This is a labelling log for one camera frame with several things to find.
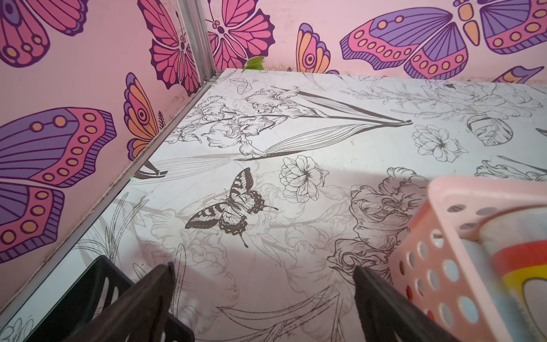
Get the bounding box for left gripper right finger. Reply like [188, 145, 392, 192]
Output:
[353, 266, 457, 342]

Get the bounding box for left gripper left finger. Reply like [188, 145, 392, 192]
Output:
[65, 262, 176, 341]

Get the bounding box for yellow plastic wrap roll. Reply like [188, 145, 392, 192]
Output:
[479, 207, 546, 341]

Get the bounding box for pink perforated plastic basket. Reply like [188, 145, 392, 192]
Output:
[389, 176, 546, 341]

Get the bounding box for small green leaf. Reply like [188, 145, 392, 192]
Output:
[242, 56, 265, 71]

